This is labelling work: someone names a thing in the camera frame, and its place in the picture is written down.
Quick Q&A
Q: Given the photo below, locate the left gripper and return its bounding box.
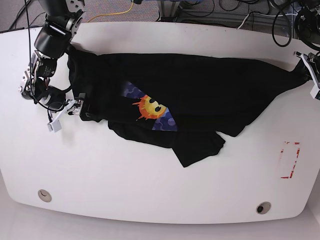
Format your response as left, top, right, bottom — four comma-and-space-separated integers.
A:
293, 51, 320, 88

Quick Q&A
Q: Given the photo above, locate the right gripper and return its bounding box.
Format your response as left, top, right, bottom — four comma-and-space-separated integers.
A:
47, 93, 86, 123

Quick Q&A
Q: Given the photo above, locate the black t-shirt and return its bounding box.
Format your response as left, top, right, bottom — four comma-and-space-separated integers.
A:
67, 48, 308, 167

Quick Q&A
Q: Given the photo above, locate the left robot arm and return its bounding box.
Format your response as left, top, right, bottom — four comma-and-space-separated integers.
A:
270, 0, 320, 87

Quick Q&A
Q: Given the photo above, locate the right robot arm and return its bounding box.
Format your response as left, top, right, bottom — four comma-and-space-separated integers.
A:
18, 0, 86, 127

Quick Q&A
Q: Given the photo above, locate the red tape rectangle marking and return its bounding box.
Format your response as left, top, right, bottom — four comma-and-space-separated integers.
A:
277, 141, 301, 179

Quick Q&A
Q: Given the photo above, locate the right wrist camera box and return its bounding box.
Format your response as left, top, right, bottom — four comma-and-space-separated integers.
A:
47, 120, 62, 133

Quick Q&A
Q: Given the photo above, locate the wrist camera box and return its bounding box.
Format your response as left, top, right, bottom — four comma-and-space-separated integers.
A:
310, 85, 320, 100
47, 120, 62, 133

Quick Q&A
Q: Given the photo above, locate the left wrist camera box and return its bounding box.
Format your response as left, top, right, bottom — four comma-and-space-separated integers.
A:
310, 85, 320, 100

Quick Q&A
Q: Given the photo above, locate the white cable on floor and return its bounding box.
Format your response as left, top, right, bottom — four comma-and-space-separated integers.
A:
236, 13, 251, 30

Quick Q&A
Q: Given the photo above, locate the yellow cable on floor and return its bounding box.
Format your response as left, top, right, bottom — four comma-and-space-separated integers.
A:
87, 0, 135, 23

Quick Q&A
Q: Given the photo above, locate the left table cable grommet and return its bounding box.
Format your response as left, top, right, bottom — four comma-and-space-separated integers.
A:
37, 189, 52, 203

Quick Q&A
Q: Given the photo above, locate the table cable grommet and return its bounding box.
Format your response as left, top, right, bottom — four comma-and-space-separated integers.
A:
256, 201, 272, 215
37, 189, 52, 203

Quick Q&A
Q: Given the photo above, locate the right table cable grommet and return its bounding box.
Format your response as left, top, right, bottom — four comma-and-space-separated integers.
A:
256, 201, 272, 215

